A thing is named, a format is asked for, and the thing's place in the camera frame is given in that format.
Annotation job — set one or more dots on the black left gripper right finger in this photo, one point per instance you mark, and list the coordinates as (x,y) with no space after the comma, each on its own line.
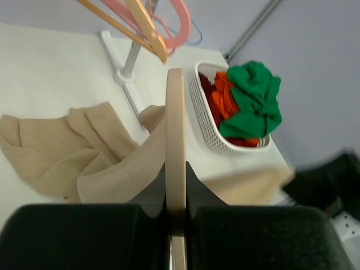
(220,236)

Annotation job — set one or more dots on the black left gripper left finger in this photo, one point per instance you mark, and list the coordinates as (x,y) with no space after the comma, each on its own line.
(133,235)

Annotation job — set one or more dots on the beige t shirt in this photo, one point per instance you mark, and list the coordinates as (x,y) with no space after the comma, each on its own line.
(86,156)

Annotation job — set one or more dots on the beige wooden hanger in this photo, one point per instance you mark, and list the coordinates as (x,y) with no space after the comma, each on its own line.
(175,164)

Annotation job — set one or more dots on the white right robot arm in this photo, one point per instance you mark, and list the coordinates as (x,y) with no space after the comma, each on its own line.
(332,187)

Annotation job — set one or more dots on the orange wooden hanger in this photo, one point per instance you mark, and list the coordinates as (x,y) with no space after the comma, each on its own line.
(140,26)

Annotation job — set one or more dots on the thick pink plastic hanger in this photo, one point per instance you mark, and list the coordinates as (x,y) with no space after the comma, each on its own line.
(176,16)

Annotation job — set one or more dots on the white laundry basket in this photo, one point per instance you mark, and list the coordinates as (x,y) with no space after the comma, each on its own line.
(210,132)

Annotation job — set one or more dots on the orange cloth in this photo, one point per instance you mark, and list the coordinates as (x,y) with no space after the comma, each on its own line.
(223,98)

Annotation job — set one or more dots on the green cloth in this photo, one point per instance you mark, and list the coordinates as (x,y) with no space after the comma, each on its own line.
(254,91)

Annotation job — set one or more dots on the dark red cloth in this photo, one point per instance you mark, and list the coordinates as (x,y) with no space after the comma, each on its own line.
(206,84)

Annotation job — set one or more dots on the silver clothes rack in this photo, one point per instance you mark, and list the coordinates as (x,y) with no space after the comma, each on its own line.
(123,70)

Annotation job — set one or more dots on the aluminium frame post right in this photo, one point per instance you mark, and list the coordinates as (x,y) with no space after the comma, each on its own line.
(251,29)

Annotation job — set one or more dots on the blue wire hanger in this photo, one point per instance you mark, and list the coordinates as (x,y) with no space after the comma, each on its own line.
(199,36)

